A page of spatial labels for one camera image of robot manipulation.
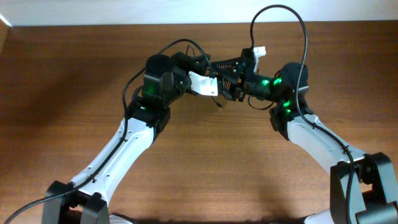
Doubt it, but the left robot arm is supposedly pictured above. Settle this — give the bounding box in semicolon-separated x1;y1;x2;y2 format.
42;52;218;223

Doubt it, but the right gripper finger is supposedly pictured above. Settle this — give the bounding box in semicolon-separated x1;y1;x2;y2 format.
211;57;241;74
222;78;241;100

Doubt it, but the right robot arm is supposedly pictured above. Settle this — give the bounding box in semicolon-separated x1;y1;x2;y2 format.
212;57;397;223

